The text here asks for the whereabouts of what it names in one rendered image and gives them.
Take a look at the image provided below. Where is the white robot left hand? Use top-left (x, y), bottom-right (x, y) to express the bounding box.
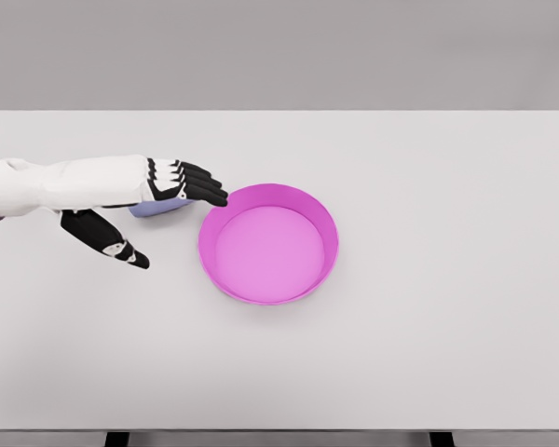
top-left (50, 154), bottom-right (230, 271)

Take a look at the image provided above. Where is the lavender cup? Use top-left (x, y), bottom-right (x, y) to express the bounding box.
top-left (127, 196), bottom-right (198, 220)

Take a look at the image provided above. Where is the pink round plate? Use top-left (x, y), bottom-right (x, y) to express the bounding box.
top-left (198, 183), bottom-right (340, 307)

